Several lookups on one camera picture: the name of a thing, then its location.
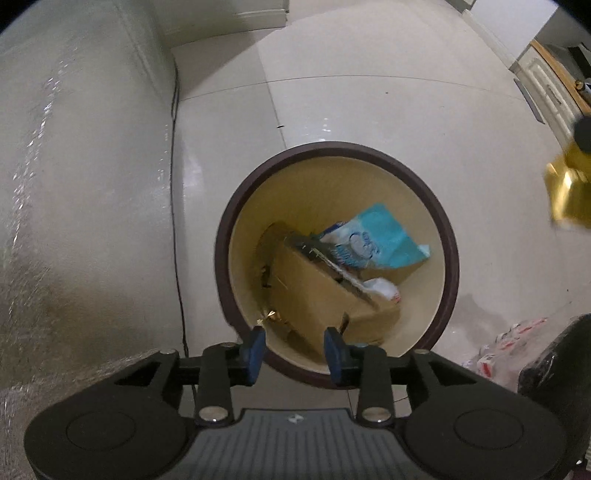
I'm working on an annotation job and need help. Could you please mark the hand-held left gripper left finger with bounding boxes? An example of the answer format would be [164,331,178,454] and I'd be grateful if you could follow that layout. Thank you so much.
[113,325,267,426]

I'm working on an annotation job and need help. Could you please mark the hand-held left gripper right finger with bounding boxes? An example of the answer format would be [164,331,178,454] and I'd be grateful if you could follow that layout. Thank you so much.
[322,326,482,426]

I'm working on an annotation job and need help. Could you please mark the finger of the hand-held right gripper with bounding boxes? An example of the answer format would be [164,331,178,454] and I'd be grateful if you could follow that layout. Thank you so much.
[571,114,591,156]

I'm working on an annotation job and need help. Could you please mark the gold foil bag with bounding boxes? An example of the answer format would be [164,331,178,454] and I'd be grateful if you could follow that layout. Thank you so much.
[543,141,591,232]

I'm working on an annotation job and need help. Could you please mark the brown cardboard box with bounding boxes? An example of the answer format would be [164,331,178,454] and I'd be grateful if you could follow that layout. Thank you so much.
[265,222,402,348]

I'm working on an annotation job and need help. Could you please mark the white tissue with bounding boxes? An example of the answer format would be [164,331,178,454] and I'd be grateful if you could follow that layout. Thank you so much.
[362,277,402,304]

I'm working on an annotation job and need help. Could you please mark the teal tissue packet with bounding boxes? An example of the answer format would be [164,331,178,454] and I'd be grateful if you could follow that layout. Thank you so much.
[318,202,431,273]

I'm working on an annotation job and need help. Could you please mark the yellow trash bin brown rim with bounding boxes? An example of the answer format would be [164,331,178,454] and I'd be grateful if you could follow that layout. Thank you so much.
[214,141,461,391]

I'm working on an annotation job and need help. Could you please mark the wooden top drawer bench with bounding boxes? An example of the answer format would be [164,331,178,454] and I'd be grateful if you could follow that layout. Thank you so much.
[510,39,591,154]

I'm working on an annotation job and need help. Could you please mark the clear red printed plastic wrap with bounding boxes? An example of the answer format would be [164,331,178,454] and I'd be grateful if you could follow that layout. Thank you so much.
[461,318,551,385]

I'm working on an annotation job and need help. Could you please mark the black plastic bag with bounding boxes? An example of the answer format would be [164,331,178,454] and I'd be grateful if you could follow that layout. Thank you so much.
[516,313,591,418]

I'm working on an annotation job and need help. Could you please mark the silver covered platform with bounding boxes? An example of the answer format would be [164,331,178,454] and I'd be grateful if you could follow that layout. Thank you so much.
[0,0,186,418]

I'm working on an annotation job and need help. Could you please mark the black floor cable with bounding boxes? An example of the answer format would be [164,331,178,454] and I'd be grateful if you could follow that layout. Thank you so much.
[168,65,191,357]

